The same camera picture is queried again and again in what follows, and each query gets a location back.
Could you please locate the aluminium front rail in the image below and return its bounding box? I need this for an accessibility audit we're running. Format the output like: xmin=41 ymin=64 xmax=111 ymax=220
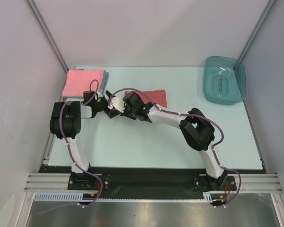
xmin=25 ymin=173 xmax=283 ymax=193

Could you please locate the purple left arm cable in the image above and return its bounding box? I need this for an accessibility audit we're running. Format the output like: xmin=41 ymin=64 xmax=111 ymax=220
xmin=35 ymin=79 xmax=104 ymax=215

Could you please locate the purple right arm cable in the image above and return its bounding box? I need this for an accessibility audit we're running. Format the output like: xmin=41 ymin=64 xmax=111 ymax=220
xmin=107 ymin=88 xmax=242 ymax=209

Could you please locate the folded grey t shirt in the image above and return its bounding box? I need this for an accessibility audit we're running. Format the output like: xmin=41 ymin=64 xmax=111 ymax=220
xmin=75 ymin=69 xmax=109 ymax=94

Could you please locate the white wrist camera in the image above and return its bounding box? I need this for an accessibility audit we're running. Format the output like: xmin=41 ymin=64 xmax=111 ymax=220
xmin=94 ymin=89 xmax=104 ymax=102
xmin=108 ymin=96 xmax=125 ymax=113

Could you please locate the left aluminium corner post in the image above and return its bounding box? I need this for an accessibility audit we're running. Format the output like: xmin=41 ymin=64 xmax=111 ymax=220
xmin=25 ymin=0 xmax=69 ymax=73

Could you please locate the right aluminium corner post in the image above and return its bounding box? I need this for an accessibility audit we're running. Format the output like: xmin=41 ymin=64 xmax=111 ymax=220
xmin=238 ymin=0 xmax=278 ymax=62

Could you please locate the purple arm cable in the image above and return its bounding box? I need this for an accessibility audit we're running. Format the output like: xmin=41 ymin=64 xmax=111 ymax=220
xmin=107 ymin=88 xmax=242 ymax=209
xmin=35 ymin=79 xmax=104 ymax=215

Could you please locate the folded pink t shirt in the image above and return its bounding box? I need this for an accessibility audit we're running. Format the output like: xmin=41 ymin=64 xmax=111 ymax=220
xmin=62 ymin=70 xmax=105 ymax=97

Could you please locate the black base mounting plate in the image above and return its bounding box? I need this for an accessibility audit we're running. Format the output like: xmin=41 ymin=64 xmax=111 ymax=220
xmin=38 ymin=166 xmax=265 ymax=195

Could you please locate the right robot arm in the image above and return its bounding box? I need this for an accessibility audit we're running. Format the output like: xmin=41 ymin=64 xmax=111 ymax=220
xmin=112 ymin=92 xmax=227 ymax=190

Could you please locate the aluminium corner post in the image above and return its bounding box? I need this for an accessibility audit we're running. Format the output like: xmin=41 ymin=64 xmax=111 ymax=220
xmin=238 ymin=0 xmax=278 ymax=62
xmin=25 ymin=0 xmax=69 ymax=73

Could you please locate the teal plastic basin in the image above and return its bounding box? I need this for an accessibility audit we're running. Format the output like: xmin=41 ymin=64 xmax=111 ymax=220
xmin=203 ymin=56 xmax=246 ymax=105

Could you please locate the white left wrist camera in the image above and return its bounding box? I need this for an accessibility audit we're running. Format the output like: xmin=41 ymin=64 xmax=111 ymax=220
xmin=94 ymin=89 xmax=104 ymax=102

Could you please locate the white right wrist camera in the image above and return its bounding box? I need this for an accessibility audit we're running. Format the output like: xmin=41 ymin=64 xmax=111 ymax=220
xmin=108 ymin=96 xmax=125 ymax=113

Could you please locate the grey slotted cable duct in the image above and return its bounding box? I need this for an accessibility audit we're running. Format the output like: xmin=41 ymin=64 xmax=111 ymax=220
xmin=35 ymin=192 xmax=226 ymax=203

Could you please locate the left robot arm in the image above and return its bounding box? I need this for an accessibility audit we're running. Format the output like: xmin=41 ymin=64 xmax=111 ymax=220
xmin=50 ymin=91 xmax=118 ymax=189

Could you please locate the red t shirt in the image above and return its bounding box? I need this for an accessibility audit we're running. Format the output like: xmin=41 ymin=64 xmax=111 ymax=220
xmin=133 ymin=89 xmax=168 ymax=108

